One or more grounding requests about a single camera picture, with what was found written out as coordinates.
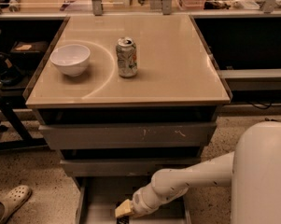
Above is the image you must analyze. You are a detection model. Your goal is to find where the grey top drawer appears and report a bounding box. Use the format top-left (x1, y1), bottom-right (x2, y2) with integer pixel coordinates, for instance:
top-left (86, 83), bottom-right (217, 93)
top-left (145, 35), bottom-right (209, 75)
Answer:
top-left (39, 122), bottom-right (217, 149)

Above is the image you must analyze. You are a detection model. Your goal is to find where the black table frame left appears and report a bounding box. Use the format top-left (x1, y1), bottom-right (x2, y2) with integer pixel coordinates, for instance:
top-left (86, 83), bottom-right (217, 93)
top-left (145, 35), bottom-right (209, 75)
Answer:
top-left (0, 97), bottom-right (48, 152)

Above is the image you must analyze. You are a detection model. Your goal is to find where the white clog shoe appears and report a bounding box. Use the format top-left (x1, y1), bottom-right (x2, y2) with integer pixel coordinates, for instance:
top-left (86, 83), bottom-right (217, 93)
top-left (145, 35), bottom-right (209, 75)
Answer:
top-left (0, 185), bottom-right (32, 224)

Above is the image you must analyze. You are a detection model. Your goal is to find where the dark rxbar chocolate wrapper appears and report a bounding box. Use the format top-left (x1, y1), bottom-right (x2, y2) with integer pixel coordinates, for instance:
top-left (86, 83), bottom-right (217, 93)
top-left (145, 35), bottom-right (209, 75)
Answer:
top-left (117, 216), bottom-right (129, 224)

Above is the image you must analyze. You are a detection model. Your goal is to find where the grey drawer cabinet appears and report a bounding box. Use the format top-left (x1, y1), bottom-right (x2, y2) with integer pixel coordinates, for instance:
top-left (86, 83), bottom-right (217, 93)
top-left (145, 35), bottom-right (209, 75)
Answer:
top-left (22, 13), bottom-right (233, 224)

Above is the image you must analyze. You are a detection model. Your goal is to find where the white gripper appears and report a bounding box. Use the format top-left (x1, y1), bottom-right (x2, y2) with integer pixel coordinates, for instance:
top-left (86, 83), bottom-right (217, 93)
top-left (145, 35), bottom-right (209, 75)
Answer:
top-left (115, 185), bottom-right (161, 218)

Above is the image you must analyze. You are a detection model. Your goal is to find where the black bag on shelf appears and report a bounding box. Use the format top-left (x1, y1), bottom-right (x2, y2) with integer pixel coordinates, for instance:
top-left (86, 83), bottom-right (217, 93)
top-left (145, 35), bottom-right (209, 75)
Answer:
top-left (0, 52), bottom-right (23, 86)

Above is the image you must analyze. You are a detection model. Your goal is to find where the grey middle drawer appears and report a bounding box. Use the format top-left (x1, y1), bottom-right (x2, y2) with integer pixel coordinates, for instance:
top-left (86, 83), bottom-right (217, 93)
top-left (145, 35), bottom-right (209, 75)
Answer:
top-left (61, 157), bottom-right (201, 177)

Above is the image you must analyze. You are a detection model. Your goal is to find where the crushed soda can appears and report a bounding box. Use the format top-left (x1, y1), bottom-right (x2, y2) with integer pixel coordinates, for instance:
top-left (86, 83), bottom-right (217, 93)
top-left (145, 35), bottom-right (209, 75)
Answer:
top-left (116, 36), bottom-right (137, 77)

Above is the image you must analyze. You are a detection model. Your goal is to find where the white ceramic bowl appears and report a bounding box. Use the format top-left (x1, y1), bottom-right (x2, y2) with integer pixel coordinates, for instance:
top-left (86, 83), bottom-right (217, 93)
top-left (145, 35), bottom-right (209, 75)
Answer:
top-left (49, 44), bottom-right (91, 77)

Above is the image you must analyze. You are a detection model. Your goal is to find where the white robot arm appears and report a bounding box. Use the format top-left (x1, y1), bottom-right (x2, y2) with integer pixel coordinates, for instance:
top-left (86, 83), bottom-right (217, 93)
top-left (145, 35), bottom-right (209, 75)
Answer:
top-left (115, 121), bottom-right (281, 224)

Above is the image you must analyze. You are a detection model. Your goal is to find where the open grey bottom drawer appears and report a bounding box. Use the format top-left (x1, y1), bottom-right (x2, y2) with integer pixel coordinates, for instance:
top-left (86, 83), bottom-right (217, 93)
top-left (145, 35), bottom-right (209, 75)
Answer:
top-left (76, 176), bottom-right (192, 224)

